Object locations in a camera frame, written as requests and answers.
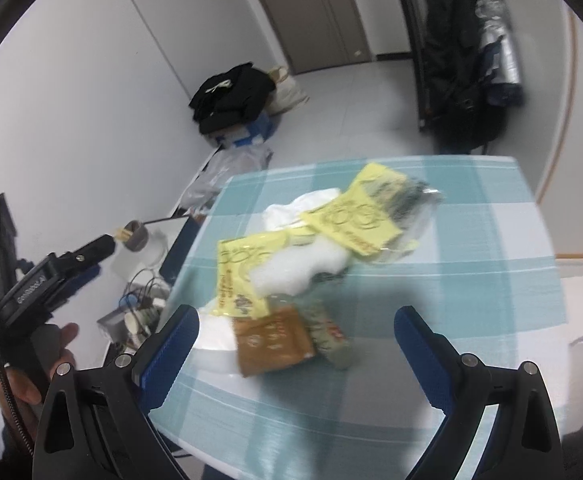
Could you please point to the person's left hand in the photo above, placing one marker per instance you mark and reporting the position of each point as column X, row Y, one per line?
column 19, row 387

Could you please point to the clear plastic bag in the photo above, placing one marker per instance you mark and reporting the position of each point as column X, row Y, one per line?
column 221, row 170

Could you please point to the paper cup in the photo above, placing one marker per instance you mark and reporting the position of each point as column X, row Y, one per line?
column 139, row 322

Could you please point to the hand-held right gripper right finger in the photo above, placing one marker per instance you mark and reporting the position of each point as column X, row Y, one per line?
column 419, row 355

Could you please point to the black clothing pile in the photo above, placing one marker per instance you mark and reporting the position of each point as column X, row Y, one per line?
column 231, row 95

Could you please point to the black coat rack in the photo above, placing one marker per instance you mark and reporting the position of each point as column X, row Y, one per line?
column 414, row 35

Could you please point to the brown door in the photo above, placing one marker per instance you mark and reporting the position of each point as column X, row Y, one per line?
column 316, row 15

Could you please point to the blue white cardboard box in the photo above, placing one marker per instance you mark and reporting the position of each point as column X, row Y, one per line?
column 254, row 131

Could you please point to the small green white wrapper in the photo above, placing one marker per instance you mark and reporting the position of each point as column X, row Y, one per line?
column 330, row 337

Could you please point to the black backpack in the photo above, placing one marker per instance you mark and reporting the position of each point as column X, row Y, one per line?
column 464, row 115

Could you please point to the beige tote bag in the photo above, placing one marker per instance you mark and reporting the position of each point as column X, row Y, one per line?
column 289, row 92

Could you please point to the thin metal rod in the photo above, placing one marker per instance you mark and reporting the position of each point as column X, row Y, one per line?
column 166, row 219

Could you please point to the yellow printed wrapper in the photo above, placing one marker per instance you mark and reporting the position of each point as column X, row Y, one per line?
column 234, row 270

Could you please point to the black hanging coat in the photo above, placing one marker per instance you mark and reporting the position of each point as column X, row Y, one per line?
column 449, row 25

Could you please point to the person's left forearm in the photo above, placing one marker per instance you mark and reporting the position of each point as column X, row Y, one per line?
column 4, row 452

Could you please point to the teal checked tablecloth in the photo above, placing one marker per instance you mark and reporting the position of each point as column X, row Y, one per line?
column 471, row 260

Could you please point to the dark flat panel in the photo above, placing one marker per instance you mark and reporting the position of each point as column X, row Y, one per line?
column 181, row 247

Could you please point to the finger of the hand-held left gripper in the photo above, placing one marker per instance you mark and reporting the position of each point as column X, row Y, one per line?
column 79, row 280
column 91, row 248

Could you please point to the grey tape roll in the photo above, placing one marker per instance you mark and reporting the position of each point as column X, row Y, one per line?
column 134, row 236

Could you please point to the brown foil packet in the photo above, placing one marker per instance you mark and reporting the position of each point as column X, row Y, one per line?
column 271, row 342

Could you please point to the grey small box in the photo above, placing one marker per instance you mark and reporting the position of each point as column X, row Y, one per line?
column 112, row 329

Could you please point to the silver folded umbrella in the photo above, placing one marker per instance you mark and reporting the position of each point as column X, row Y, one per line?
column 501, row 55

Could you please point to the clear plastic tube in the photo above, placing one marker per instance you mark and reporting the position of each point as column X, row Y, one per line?
column 214, row 346

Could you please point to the yellow wrapper with clear film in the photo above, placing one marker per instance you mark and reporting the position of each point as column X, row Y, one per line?
column 356, row 220

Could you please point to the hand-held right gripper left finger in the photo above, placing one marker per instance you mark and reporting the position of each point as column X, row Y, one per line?
column 171, row 350

